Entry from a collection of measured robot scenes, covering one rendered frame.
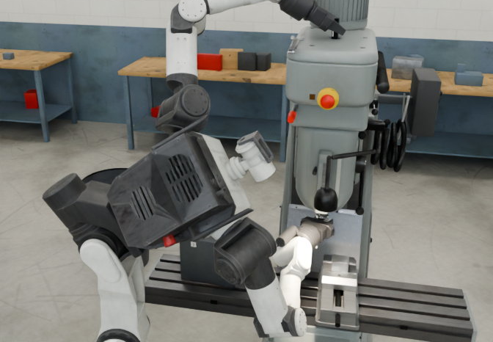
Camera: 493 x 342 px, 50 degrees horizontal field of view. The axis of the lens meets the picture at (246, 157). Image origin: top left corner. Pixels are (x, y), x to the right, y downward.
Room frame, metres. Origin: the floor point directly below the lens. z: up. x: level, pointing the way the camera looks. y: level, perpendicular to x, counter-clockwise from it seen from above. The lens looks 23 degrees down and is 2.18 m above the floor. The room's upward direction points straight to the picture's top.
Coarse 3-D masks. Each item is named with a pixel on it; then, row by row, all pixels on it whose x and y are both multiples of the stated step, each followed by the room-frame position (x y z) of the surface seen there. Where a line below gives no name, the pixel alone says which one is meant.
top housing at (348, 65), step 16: (304, 32) 1.77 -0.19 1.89; (320, 32) 1.78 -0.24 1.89; (352, 32) 1.78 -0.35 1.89; (368, 32) 1.78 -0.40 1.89; (304, 48) 1.50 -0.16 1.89; (320, 48) 1.50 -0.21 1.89; (336, 48) 1.51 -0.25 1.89; (352, 48) 1.51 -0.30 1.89; (368, 48) 1.51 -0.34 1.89; (288, 64) 1.51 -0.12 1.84; (304, 64) 1.47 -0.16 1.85; (320, 64) 1.47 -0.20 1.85; (336, 64) 1.46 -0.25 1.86; (352, 64) 1.45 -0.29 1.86; (368, 64) 1.45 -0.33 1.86; (288, 80) 1.51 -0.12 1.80; (304, 80) 1.47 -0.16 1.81; (320, 80) 1.46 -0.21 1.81; (336, 80) 1.46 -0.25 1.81; (352, 80) 1.45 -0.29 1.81; (368, 80) 1.45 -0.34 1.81; (288, 96) 1.50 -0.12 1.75; (304, 96) 1.47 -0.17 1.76; (352, 96) 1.45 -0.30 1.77; (368, 96) 1.46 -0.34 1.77
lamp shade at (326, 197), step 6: (318, 192) 1.44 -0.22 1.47; (324, 192) 1.43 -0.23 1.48; (330, 192) 1.43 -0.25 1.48; (318, 198) 1.43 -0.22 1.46; (324, 198) 1.42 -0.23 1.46; (330, 198) 1.42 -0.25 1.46; (336, 198) 1.43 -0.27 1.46; (318, 204) 1.42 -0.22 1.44; (324, 204) 1.41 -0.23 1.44; (330, 204) 1.41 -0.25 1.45; (336, 204) 1.43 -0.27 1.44; (318, 210) 1.42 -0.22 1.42; (324, 210) 1.41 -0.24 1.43; (330, 210) 1.41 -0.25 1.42
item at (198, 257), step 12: (204, 240) 1.71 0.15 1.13; (180, 252) 1.74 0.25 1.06; (192, 252) 1.72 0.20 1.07; (204, 252) 1.71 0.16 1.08; (180, 264) 1.74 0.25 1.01; (192, 264) 1.72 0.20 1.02; (204, 264) 1.71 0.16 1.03; (192, 276) 1.72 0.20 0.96; (204, 276) 1.71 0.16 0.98; (216, 276) 1.69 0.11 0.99
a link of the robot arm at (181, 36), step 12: (180, 0) 1.55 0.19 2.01; (192, 0) 1.54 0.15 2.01; (180, 12) 1.52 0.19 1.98; (192, 12) 1.52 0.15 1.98; (204, 12) 1.53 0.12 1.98; (168, 24) 1.54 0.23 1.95; (180, 24) 1.51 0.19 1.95; (192, 24) 1.52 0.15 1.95; (168, 36) 1.52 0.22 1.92; (180, 36) 1.51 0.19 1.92; (192, 36) 1.52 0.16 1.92; (168, 48) 1.50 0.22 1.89; (180, 48) 1.49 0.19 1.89; (192, 48) 1.50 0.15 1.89; (168, 60) 1.49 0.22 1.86; (180, 60) 1.47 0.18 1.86; (192, 60) 1.48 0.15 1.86; (168, 72) 1.47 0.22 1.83; (180, 72) 1.45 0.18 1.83; (192, 72) 1.46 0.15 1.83
